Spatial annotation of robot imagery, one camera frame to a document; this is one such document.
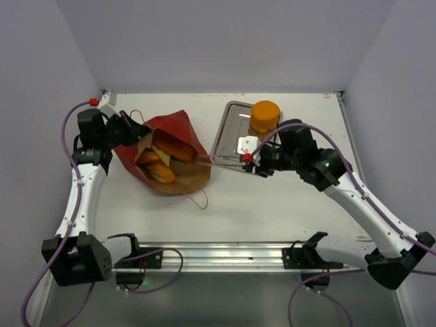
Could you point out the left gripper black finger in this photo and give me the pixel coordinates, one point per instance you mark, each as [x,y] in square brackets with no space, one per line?
[138,131]
[125,119]

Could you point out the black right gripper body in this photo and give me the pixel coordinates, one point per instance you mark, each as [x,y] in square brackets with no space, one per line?
[262,163]

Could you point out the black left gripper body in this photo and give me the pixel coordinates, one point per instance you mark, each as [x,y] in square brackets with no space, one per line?
[118,133]

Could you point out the metal serving tongs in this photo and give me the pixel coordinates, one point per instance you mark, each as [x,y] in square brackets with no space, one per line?
[220,161]

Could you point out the red paper bag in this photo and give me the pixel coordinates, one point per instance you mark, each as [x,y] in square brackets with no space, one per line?
[170,159]

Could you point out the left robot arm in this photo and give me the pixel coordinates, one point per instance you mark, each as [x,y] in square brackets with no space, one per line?
[75,255]

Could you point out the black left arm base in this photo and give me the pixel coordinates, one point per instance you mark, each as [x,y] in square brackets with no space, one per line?
[130,274]

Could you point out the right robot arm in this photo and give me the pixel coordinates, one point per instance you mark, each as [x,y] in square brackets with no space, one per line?
[398,247]

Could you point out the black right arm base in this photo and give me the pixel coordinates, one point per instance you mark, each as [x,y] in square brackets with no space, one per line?
[303,257]

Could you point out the golden oval bread roll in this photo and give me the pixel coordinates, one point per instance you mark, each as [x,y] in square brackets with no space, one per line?
[151,162]

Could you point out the orange loaf bread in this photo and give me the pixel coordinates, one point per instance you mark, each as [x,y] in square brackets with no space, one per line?
[177,149]

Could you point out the stainless steel tray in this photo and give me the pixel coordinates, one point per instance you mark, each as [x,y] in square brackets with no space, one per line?
[235,124]

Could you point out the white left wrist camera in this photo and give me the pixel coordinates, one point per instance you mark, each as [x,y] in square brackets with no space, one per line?
[106,105]

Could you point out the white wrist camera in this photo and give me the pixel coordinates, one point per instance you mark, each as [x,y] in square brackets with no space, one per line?
[106,105]
[246,147]

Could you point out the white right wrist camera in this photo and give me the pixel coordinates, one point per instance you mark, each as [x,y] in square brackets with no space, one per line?
[246,147]

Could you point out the aluminium front rail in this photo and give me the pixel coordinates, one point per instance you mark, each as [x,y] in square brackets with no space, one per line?
[240,257]

